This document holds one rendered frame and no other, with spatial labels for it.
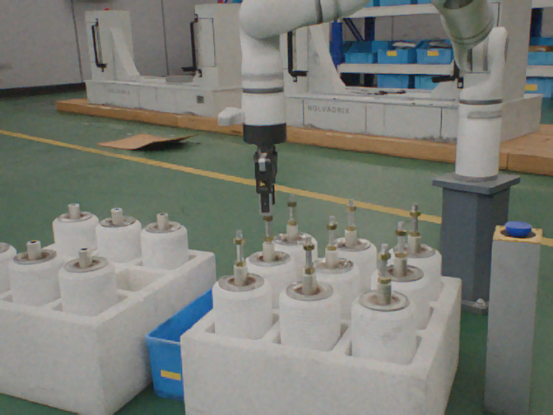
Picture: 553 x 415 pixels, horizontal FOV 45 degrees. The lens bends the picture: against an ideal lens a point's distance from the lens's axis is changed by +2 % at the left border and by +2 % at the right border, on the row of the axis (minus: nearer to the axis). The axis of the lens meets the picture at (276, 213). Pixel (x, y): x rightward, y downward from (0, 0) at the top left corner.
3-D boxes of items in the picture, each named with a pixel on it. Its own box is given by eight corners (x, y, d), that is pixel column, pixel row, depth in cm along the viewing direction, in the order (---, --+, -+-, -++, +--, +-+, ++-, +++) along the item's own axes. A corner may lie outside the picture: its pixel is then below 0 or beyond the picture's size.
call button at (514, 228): (504, 231, 110) (505, 219, 109) (531, 233, 108) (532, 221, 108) (503, 239, 106) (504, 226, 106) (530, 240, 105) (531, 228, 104)
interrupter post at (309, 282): (320, 293, 102) (319, 273, 101) (308, 297, 101) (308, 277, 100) (310, 289, 104) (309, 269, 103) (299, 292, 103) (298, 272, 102)
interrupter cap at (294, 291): (343, 294, 102) (343, 290, 102) (306, 307, 97) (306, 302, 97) (312, 280, 108) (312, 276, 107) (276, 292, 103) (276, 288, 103)
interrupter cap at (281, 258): (262, 251, 122) (262, 248, 122) (297, 257, 119) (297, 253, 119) (240, 264, 116) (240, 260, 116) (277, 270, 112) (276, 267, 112)
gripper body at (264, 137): (285, 121, 106) (286, 178, 109) (287, 114, 114) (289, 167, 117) (239, 122, 107) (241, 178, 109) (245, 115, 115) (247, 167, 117)
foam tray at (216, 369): (275, 333, 144) (272, 256, 139) (458, 363, 130) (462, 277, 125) (186, 435, 110) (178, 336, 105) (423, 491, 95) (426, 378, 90)
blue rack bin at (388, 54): (403, 61, 688) (404, 39, 682) (435, 61, 662) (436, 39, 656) (374, 64, 653) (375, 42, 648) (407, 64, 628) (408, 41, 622)
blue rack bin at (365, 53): (371, 60, 719) (371, 40, 714) (401, 61, 693) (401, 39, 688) (342, 63, 685) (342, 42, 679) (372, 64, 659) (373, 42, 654)
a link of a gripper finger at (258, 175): (253, 156, 106) (256, 188, 109) (253, 161, 105) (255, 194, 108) (270, 156, 106) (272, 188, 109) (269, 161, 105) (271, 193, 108)
